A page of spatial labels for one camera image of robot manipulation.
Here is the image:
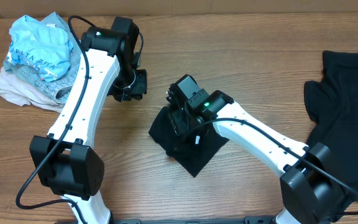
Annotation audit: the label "black folded garment pile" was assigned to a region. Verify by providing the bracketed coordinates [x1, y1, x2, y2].
[303, 50, 358, 222]

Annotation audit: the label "white cloth garment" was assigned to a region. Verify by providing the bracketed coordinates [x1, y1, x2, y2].
[0, 67, 64, 113]

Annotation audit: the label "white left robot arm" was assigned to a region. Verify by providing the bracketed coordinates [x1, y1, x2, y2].
[23, 17, 147, 223]

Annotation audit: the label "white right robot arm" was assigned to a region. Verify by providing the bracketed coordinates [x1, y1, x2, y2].
[167, 75, 358, 223]

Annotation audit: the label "light blue printed shirt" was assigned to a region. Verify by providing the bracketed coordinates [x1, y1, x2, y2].
[6, 12, 74, 82]

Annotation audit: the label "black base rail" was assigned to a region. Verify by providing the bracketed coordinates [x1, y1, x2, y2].
[54, 215, 284, 224]

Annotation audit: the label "faded denim jeans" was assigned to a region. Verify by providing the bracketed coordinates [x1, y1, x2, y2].
[3, 37, 83, 105]

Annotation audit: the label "black t-shirt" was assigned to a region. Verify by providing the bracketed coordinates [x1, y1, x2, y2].
[149, 106, 229, 177]

